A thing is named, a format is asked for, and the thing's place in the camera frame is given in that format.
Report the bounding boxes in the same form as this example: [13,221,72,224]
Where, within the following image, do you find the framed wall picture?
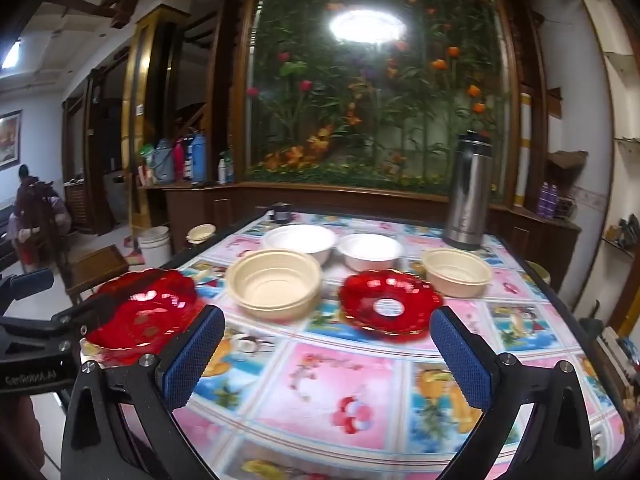
[0,110,22,170]

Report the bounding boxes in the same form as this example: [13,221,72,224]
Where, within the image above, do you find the blue bottle on counter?
[191,132,207,183]

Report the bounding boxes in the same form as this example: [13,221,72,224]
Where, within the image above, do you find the white plastic bucket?
[137,226,172,268]

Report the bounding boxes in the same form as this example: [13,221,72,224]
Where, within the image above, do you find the colourful patterned tablecloth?
[175,217,626,479]

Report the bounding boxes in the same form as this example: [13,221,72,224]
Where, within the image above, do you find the large white bowl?
[262,224,337,266]

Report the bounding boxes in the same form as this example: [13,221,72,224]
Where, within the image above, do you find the red plate without sticker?
[81,269,205,366]

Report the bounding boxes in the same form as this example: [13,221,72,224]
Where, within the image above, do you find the wooden chair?
[29,181,132,306]

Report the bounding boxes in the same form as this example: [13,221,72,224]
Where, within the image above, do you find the seated person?
[8,164,72,273]

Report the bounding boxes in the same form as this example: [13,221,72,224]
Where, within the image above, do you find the floral wall mural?
[246,0,510,200]

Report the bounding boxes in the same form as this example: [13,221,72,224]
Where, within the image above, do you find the small beige bowl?
[421,248,494,299]

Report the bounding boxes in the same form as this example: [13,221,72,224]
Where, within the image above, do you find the grey jug on counter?
[152,139,175,184]

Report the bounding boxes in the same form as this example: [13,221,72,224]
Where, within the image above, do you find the large beige bowl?
[224,249,322,322]

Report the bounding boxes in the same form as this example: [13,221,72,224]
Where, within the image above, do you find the red plate with sticker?
[338,269,445,337]

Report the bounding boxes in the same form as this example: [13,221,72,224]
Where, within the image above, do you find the small black device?
[270,203,293,226]

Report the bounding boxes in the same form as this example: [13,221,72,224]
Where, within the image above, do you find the bowls on side stool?
[186,223,217,245]

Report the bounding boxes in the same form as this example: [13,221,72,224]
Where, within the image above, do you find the purple bottles on shelf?
[536,182,559,219]

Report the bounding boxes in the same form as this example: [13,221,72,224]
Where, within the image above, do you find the steel thermos flask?
[442,130,492,250]

